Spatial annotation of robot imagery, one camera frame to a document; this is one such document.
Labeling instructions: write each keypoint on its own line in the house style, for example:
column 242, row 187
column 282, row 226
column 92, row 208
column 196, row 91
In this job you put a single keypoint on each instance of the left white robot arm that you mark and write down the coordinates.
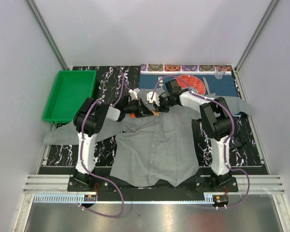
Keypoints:
column 89, row 120

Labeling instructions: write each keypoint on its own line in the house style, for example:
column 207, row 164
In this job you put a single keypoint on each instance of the near black brooch stand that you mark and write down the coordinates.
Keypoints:
column 238, row 141

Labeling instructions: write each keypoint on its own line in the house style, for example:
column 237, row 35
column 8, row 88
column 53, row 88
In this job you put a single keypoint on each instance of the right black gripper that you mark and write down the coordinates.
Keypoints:
column 160, row 108

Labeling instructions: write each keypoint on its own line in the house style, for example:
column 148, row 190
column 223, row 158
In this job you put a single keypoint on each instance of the silver fork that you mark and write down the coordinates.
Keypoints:
column 160, row 79

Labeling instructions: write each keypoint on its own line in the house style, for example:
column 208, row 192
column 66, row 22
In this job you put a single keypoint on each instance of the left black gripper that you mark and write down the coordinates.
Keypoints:
column 142, row 109

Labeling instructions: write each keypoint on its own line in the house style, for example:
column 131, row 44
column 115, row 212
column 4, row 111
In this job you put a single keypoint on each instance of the clear drinking glass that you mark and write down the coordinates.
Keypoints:
column 220, row 71

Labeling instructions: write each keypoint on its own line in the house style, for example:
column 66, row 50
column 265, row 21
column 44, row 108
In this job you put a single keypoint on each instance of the grey button shirt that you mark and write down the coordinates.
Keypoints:
column 150, row 148

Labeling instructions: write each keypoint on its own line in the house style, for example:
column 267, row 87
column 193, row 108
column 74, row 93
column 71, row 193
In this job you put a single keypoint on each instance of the blue patterned placemat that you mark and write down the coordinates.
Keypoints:
column 226, row 86

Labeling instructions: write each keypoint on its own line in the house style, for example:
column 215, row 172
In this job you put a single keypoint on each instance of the red and teal plate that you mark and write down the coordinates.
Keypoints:
column 195, row 84

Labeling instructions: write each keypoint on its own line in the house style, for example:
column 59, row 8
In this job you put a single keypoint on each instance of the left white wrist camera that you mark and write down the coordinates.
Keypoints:
column 134, row 93

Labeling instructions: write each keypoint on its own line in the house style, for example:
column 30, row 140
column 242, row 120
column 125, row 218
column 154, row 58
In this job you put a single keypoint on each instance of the silver knife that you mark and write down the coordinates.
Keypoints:
column 206, row 85

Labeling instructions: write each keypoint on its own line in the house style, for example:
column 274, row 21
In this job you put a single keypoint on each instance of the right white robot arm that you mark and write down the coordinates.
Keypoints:
column 217, row 123

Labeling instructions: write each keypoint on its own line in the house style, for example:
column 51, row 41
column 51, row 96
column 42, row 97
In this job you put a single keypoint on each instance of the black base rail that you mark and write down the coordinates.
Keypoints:
column 200, row 182

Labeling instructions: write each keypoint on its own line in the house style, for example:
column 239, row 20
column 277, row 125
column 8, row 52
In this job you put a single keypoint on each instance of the green plastic bin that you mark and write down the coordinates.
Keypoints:
column 70, row 90

